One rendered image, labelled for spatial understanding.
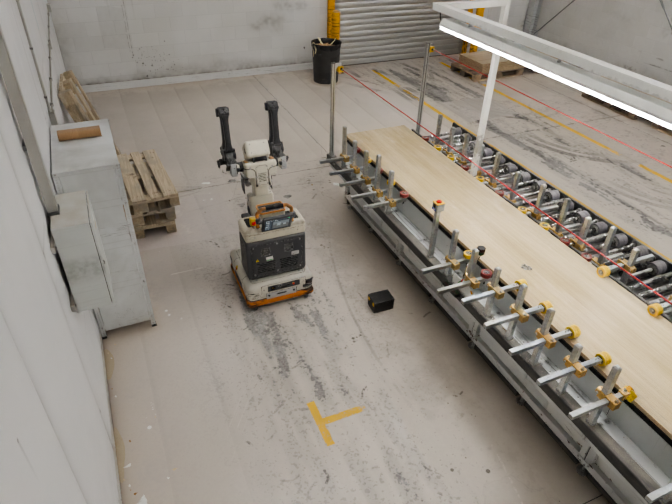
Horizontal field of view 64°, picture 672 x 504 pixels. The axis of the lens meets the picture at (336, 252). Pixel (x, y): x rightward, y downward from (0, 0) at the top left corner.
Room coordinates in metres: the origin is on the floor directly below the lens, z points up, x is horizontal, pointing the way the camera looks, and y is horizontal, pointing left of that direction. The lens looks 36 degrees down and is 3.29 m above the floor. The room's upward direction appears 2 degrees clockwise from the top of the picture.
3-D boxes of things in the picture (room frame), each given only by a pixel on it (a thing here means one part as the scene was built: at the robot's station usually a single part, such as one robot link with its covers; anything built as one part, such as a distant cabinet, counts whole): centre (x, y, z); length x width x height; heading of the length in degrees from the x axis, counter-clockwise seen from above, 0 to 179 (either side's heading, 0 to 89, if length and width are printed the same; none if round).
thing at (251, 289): (4.03, 0.61, 0.16); 0.67 x 0.64 x 0.25; 24
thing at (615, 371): (2.00, -1.52, 0.93); 0.04 x 0.04 x 0.48; 25
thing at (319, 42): (10.16, 0.31, 0.36); 0.59 x 0.58 x 0.73; 25
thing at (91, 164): (3.73, 1.93, 0.78); 0.90 x 0.45 x 1.55; 25
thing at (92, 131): (3.82, 1.98, 1.59); 0.30 x 0.08 x 0.08; 115
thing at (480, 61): (11.29, -3.58, 0.23); 2.41 x 0.77 x 0.17; 116
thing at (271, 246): (3.95, 0.58, 0.59); 0.55 x 0.34 x 0.83; 114
